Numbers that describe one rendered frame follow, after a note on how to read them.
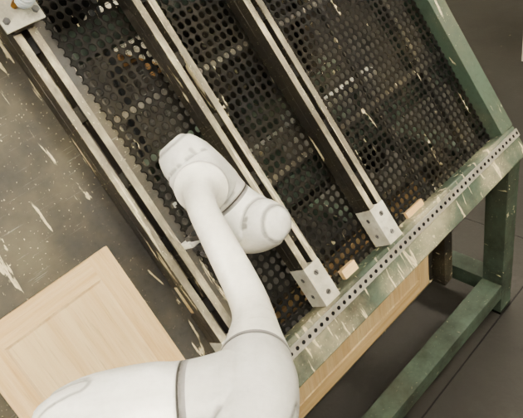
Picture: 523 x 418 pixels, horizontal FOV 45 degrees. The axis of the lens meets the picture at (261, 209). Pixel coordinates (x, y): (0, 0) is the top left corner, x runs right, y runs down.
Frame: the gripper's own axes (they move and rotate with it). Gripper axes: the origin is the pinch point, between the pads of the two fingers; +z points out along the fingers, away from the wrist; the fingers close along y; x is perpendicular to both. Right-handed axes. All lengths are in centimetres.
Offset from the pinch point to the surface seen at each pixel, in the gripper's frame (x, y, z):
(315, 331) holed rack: -17.5, -41.0, 3.2
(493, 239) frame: -124, -79, 32
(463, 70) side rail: -125, -11, 6
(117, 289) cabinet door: 19.5, 0.7, 6.5
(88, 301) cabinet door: 26.7, 2.5, 6.7
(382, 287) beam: -45, -46, 4
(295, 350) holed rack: -9.2, -40.9, 3.1
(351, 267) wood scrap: -41, -36, 7
